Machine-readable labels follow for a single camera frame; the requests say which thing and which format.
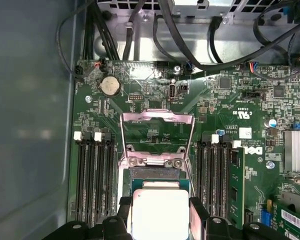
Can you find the metal drive cage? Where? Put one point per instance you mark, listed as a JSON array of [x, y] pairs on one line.
[[180, 10]]

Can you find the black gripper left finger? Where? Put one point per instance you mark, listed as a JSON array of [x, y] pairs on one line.
[[112, 230]]

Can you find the silver chipset heatsink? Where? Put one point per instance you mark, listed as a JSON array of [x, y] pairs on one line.
[[297, 150]]

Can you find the silver CPU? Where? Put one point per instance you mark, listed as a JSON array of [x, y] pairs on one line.
[[160, 215]]

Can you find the black RAM slot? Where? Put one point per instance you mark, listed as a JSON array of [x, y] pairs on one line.
[[205, 180], [110, 180], [90, 180], [224, 180], [80, 180], [100, 180], [215, 180]]

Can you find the round coin battery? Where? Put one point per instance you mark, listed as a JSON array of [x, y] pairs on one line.
[[110, 86]]

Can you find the metal socket cover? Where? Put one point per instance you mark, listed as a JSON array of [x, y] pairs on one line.
[[135, 116]]

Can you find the small graphics card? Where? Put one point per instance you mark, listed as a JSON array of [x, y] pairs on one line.
[[295, 220]]

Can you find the thin metal locking lever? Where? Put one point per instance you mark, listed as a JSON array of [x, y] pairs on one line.
[[192, 187]]

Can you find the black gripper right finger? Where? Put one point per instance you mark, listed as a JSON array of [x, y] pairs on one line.
[[215, 230]]

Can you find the internal USB port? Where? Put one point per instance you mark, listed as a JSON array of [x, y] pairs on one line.
[[172, 92]]

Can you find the black open PC case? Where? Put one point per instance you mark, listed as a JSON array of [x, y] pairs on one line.
[[27, 100]]

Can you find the green RAM stick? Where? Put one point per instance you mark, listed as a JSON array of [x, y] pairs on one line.
[[236, 190]]

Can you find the green motherboard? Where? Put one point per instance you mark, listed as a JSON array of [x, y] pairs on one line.
[[205, 95]]

